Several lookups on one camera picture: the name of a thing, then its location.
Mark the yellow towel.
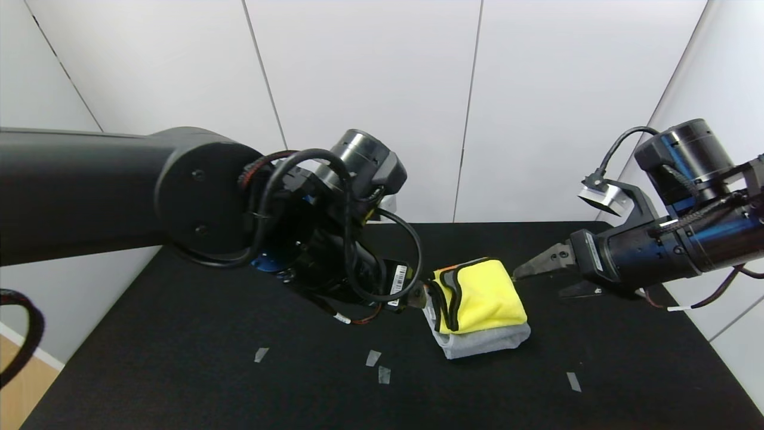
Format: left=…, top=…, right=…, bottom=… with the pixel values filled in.
left=427, top=258, right=529, bottom=334

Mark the grey towel with orange marks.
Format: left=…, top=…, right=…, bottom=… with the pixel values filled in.
left=423, top=296, right=532, bottom=360

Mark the thin black left wrist cable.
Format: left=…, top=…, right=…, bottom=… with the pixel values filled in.
left=239, top=148, right=426, bottom=327

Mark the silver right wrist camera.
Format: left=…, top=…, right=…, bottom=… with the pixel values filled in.
left=577, top=181, right=634, bottom=218

